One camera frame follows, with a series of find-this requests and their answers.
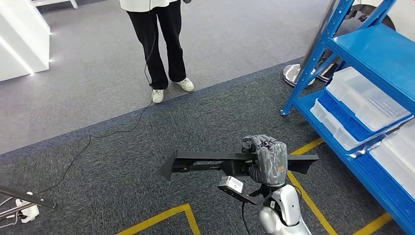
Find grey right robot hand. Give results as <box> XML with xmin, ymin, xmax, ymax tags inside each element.
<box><xmin>241</xmin><ymin>134</ymin><xmax>289</xmax><ymax>188</ymax></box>

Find black plastic plate frame part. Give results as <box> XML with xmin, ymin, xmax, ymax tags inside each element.
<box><xmin>158</xmin><ymin>150</ymin><xmax>320</xmax><ymax>181</ymax></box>

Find blue metal shelf rack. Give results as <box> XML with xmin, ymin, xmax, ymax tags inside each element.
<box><xmin>280</xmin><ymin>0</ymin><xmax>415</xmax><ymax>235</ymax></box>

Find clear plastic bin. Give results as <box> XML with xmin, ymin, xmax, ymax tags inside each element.
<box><xmin>310</xmin><ymin>98</ymin><xmax>387</xmax><ymax>151</ymax></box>
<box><xmin>325</xmin><ymin>66</ymin><xmax>413</xmax><ymax>132</ymax></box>
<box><xmin>369</xmin><ymin>119</ymin><xmax>415</xmax><ymax>199</ymax></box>

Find blue plastic bin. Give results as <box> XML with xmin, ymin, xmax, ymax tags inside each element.
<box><xmin>317</xmin><ymin>89</ymin><xmax>414</xmax><ymax>142</ymax></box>

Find yellow floor tape outline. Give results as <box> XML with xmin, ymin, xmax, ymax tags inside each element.
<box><xmin>115</xmin><ymin>203</ymin><xmax>202</xmax><ymax>235</ymax></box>

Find standing person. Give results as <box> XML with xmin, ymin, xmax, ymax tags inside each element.
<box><xmin>119</xmin><ymin>0</ymin><xmax>195</xmax><ymax>104</ymax></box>

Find white car with red stripe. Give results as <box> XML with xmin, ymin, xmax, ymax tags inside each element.
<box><xmin>340</xmin><ymin>0</ymin><xmax>415</xmax><ymax>43</ymax></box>

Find black metal stand legs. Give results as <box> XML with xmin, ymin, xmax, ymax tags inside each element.
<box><xmin>0</xmin><ymin>185</ymin><xmax>56</xmax><ymax>222</ymax></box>

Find white power strip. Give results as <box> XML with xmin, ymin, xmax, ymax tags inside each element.
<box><xmin>15</xmin><ymin>191</ymin><xmax>40</xmax><ymax>224</ymax></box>

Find white lit cabinet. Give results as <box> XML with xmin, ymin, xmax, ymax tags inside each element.
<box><xmin>0</xmin><ymin>0</ymin><xmax>51</xmax><ymax>82</ymax></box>

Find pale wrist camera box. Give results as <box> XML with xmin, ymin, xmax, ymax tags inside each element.
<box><xmin>219</xmin><ymin>175</ymin><xmax>244</xmax><ymax>194</ymax></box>

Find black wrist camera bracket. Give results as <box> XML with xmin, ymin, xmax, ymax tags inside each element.
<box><xmin>218</xmin><ymin>186</ymin><xmax>273</xmax><ymax>206</ymax></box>

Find chrome stanchion post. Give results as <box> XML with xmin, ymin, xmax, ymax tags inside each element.
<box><xmin>283</xmin><ymin>0</ymin><xmax>338</xmax><ymax>88</ymax></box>
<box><xmin>316</xmin><ymin>48</ymin><xmax>342</xmax><ymax>83</ymax></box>

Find black floor cable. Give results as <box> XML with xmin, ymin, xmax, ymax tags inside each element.
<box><xmin>32</xmin><ymin>19</ymin><xmax>157</xmax><ymax>196</ymax></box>

